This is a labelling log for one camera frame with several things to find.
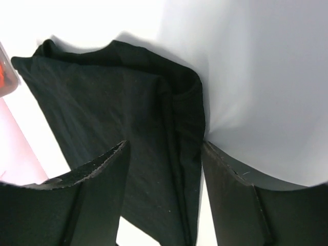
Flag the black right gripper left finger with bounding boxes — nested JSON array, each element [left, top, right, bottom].
[[1, 141, 130, 245]]

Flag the orange t-shirt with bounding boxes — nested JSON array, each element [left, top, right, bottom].
[[0, 65, 6, 88]]

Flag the clear plastic bin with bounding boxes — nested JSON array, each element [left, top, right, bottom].
[[0, 44, 19, 97]]

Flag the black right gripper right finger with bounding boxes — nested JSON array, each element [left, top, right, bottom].
[[202, 142, 327, 245]]

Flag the black t-shirt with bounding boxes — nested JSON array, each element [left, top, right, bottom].
[[11, 39, 206, 245]]

